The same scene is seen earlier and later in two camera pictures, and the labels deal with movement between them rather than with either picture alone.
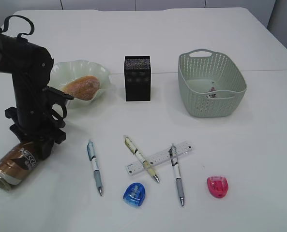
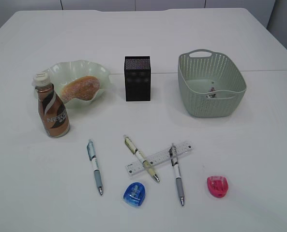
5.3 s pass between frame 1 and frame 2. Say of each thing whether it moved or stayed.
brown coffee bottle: moved
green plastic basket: stayed
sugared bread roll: stayed
